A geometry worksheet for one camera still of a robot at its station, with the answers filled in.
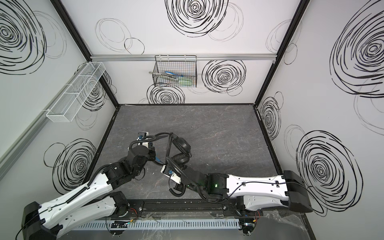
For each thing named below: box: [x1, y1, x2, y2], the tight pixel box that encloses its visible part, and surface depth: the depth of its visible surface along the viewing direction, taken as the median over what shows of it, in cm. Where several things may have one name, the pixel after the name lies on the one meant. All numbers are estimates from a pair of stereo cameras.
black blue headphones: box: [165, 132, 192, 166], surface depth 74 cm
